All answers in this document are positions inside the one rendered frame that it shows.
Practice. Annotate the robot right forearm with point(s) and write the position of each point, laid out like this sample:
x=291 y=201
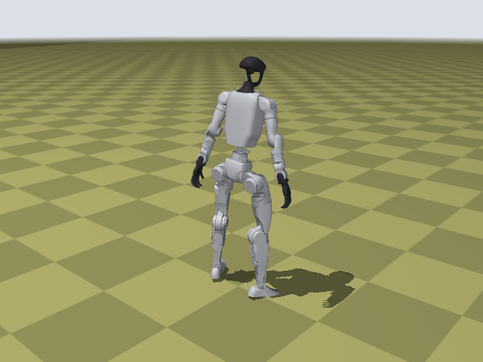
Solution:
x=277 y=156

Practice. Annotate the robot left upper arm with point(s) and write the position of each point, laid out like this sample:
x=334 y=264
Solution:
x=219 y=114

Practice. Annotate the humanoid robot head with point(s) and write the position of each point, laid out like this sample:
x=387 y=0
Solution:
x=251 y=65

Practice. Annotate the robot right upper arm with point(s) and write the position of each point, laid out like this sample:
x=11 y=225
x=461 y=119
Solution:
x=269 y=109

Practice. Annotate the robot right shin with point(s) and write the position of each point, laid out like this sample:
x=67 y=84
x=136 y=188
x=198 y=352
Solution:
x=259 y=256

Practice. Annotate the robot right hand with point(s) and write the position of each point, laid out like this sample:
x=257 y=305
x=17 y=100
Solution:
x=285 y=188

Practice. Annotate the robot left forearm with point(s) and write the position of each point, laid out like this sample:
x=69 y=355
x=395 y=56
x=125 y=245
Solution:
x=207 y=146

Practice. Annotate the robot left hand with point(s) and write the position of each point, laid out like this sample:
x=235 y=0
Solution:
x=197 y=172

